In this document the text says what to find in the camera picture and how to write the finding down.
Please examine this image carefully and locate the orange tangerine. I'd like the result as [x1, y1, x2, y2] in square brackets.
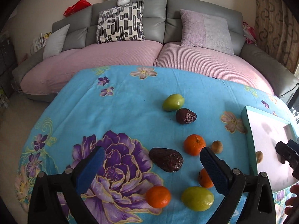
[184, 134, 206, 156]
[198, 168, 214, 188]
[145, 186, 172, 208]

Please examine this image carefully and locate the large green apple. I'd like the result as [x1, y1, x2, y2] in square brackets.
[181, 186, 214, 211]

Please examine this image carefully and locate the small brown longan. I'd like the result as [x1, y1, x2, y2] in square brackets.
[210, 141, 223, 154]

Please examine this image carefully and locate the orange tangerine front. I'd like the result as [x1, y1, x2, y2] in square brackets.
[145, 186, 172, 208]

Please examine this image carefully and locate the large dark red date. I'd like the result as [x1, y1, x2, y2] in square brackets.
[149, 148, 184, 172]

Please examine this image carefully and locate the small dark red date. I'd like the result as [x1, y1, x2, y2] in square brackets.
[175, 108, 197, 124]

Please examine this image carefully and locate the person's right hand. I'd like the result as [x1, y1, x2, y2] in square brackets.
[284, 184, 299, 216]

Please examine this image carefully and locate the teal white tray box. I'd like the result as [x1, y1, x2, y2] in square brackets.
[241, 106, 298, 193]

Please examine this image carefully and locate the blue floral tablecloth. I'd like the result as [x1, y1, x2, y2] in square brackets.
[15, 66, 294, 223]

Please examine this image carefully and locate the pink sofa seat cover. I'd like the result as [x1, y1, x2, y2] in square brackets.
[14, 41, 274, 95]

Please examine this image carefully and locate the small green apple far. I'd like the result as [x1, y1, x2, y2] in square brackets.
[162, 94, 184, 112]

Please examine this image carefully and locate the brown patterned curtain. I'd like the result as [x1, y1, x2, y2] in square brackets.
[255, 0, 298, 77]

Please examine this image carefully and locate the pink clothes pile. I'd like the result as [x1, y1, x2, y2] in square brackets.
[242, 21, 258, 46]

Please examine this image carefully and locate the small grey pillow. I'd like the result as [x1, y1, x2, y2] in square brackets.
[43, 24, 70, 60]

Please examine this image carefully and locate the white rack with papers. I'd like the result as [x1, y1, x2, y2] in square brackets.
[30, 32, 52, 55]

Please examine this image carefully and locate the pink grey square pillow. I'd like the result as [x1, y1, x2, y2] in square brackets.
[180, 9, 234, 56]

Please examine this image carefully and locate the black white patterned pillow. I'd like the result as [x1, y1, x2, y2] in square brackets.
[96, 0, 145, 43]

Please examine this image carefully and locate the red plastic bag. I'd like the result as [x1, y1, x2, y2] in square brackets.
[63, 0, 92, 17]

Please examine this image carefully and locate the grey leather sofa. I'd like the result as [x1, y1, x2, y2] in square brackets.
[11, 0, 299, 103]

